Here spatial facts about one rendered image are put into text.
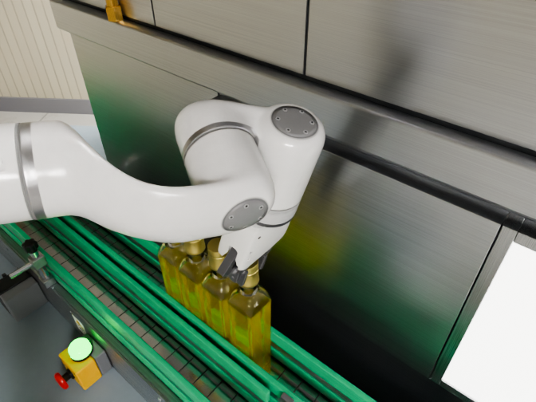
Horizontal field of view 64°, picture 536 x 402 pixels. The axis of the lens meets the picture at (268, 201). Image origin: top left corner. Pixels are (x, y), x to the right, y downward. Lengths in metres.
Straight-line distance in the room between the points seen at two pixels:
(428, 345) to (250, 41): 0.53
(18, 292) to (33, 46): 2.69
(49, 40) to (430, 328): 3.27
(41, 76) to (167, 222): 3.42
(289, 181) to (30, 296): 0.87
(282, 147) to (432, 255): 0.27
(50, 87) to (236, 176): 3.44
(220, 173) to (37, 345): 0.87
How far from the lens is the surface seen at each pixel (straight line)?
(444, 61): 0.52
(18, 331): 1.23
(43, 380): 1.12
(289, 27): 0.61
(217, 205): 0.37
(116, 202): 0.37
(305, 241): 0.73
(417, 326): 0.72
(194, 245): 0.72
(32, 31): 3.63
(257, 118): 0.45
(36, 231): 1.25
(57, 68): 3.67
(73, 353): 1.01
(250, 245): 0.54
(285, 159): 0.43
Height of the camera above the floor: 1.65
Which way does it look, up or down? 40 degrees down
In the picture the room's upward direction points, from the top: straight up
